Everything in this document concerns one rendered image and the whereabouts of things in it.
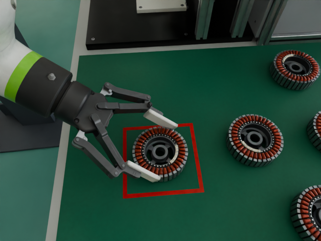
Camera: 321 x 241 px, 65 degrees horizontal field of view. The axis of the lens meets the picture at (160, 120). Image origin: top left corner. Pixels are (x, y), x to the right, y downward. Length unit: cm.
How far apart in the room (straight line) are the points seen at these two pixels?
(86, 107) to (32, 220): 99
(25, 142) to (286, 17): 134
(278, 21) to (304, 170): 38
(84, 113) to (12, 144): 115
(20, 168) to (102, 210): 104
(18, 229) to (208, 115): 108
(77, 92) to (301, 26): 62
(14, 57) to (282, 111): 56
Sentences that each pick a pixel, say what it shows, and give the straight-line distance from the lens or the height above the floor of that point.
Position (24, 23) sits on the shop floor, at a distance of 231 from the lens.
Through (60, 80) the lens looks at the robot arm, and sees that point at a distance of 45.
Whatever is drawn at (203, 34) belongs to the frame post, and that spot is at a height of 79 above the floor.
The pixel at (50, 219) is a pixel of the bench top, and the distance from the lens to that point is 55.
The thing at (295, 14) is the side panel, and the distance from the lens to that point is 79.
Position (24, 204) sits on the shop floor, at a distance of 144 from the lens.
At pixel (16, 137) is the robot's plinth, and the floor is 2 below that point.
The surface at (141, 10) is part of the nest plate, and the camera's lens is 83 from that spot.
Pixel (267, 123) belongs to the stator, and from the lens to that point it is 59.
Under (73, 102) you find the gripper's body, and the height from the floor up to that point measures 91.
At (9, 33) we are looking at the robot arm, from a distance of 42.
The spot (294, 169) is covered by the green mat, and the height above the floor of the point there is 75.
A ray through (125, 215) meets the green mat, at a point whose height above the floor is 75.
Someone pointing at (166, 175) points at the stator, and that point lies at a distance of 50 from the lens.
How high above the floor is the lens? 125
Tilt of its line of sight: 58 degrees down
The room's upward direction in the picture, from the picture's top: straight up
